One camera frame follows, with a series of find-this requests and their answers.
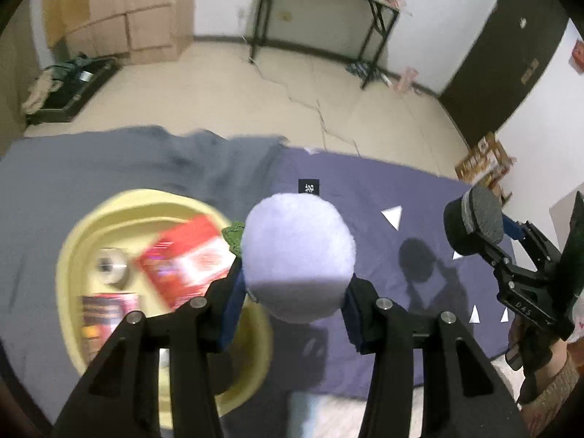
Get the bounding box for metal door handle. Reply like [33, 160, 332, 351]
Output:
[520, 58, 540, 85]

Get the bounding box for dark checked clothes pile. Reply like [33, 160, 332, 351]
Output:
[346, 61, 393, 87]

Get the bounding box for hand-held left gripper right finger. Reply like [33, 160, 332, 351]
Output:
[340, 276, 525, 438]

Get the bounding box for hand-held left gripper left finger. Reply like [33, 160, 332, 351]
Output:
[55, 255, 249, 438]

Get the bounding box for black foam cylinder grey band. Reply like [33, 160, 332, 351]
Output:
[443, 185, 505, 256]

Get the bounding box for wooden wardrobe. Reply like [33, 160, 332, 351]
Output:
[41, 0, 204, 62]

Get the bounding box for dark green clothes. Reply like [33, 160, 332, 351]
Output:
[50, 52, 99, 83]

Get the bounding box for light blue cloth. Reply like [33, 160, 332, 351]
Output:
[287, 390, 320, 438]

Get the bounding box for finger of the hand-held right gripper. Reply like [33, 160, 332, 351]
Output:
[472, 233, 518, 284]
[501, 216, 563, 268]

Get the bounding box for person's right forearm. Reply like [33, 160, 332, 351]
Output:
[518, 353, 584, 438]

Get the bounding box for dark red glossy box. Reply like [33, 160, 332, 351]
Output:
[81, 293, 140, 366]

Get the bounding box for pink plastic bag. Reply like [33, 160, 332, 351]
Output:
[395, 67, 420, 96]

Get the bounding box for colourful printed cardboard box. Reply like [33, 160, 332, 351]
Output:
[455, 131, 518, 195]

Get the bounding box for yellow oval plastic basin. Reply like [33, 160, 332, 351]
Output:
[55, 188, 274, 418]

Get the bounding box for dark brown door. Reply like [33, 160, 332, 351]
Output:
[438, 0, 569, 147]

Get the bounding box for grey blanket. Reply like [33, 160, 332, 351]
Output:
[0, 124, 290, 375]

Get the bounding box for open black suitcase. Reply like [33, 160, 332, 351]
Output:
[23, 52, 123, 125]

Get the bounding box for beige knit cloth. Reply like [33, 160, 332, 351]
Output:
[315, 358, 521, 438]

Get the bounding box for purple plush with green stem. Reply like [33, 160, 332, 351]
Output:
[223, 193, 357, 324]

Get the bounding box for red cardboard box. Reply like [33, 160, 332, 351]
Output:
[136, 216, 231, 310]

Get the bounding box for beige curtain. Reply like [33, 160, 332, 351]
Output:
[0, 4, 51, 147]

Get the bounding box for person's right hand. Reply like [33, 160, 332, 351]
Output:
[507, 315, 573, 377]

